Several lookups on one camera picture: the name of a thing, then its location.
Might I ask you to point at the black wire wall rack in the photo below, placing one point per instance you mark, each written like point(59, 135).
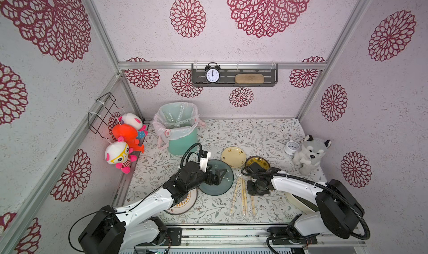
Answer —
point(97, 119)

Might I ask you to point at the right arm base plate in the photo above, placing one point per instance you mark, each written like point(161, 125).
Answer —
point(283, 235)

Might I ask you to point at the yellow patterned plate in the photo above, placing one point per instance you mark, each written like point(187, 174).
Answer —
point(259, 160)

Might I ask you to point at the grey wall shelf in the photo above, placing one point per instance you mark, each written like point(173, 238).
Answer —
point(227, 78)

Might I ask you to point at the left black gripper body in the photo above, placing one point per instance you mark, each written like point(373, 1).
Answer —
point(211, 177)

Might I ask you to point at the white digital scale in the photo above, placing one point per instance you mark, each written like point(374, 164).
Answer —
point(302, 204)

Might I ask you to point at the pink white plush toy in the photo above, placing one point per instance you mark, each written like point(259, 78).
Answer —
point(135, 122)

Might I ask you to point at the white plush with yellow glasses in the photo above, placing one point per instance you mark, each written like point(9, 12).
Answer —
point(121, 155)

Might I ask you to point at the grey husky plush toy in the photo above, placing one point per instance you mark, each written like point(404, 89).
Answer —
point(310, 154)

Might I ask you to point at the white orange sunburst plate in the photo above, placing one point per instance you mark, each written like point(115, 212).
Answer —
point(185, 205)

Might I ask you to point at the cream small plate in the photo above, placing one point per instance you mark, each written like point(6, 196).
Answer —
point(234, 157)

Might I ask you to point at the black alarm clock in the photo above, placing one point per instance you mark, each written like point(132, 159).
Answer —
point(212, 72)

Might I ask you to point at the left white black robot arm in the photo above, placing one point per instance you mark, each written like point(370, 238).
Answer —
point(112, 230)

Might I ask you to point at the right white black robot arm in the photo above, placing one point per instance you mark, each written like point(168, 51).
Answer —
point(338, 211)

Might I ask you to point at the wooden brush on shelf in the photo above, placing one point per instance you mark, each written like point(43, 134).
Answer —
point(249, 79)

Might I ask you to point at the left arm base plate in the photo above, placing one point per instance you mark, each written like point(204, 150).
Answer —
point(172, 237)

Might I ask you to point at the dark green glass plate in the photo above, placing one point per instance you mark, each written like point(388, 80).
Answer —
point(225, 185)

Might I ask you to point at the green trash bin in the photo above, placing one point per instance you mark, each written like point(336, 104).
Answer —
point(182, 137)

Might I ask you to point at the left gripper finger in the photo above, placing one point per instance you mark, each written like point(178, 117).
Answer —
point(219, 168)
point(216, 180)

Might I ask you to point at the red plush toy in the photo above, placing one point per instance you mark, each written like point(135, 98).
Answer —
point(126, 133)

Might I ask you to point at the small white alarm clock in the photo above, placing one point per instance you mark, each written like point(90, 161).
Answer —
point(291, 147)

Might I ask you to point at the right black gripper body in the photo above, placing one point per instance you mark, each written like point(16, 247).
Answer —
point(256, 179)

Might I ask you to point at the floral table mat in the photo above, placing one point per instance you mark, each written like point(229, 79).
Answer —
point(256, 137)

